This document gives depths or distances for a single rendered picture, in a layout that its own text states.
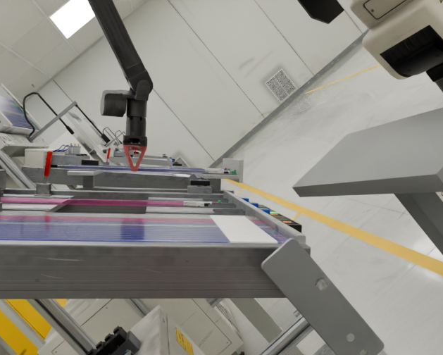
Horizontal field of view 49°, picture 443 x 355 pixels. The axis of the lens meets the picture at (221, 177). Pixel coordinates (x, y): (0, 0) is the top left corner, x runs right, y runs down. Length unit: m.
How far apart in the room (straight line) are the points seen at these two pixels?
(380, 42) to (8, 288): 1.01
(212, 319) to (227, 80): 7.00
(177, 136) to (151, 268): 8.11
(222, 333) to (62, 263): 1.64
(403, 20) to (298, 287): 0.82
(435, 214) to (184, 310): 1.22
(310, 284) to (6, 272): 0.33
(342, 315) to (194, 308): 1.57
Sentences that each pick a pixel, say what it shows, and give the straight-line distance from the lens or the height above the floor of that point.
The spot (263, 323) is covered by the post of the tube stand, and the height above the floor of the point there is 0.29.
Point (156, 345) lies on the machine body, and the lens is 1.07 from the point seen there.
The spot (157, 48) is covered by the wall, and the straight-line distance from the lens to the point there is 8.82.
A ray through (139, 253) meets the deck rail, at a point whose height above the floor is 0.85.
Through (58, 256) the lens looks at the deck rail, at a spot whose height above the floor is 0.91.
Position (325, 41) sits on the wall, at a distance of 9.38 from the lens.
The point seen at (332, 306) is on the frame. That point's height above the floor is 0.67.
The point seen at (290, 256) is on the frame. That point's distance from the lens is 0.54.
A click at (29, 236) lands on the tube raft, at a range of 0.63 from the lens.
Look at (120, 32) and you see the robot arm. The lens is 1.34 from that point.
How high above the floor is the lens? 0.93
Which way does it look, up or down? 7 degrees down
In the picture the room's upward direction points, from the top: 40 degrees counter-clockwise
